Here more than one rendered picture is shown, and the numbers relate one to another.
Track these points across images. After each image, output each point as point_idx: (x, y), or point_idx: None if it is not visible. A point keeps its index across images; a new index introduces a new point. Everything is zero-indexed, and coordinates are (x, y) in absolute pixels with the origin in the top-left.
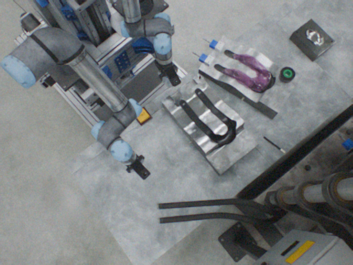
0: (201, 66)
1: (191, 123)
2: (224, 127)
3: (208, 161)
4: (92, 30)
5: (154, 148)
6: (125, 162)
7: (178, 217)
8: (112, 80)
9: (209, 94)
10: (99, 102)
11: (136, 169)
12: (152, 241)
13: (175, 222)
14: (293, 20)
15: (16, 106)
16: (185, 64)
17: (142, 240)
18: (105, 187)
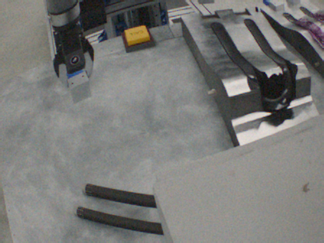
0: (264, 6)
1: (222, 55)
2: (278, 71)
3: (234, 136)
4: None
5: (131, 92)
6: (55, 3)
7: (116, 216)
8: (121, 6)
9: (267, 32)
10: (84, 19)
11: (66, 45)
12: (54, 236)
13: (105, 222)
14: None
15: (4, 76)
16: None
17: (39, 227)
18: (22, 128)
